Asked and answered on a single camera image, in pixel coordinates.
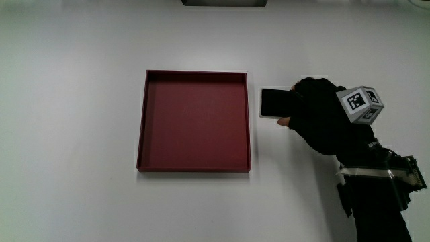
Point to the person's right hand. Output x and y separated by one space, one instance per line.
322 117

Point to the dark red square tray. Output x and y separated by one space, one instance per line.
195 124

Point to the dark object at table edge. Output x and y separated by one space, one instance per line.
224 2

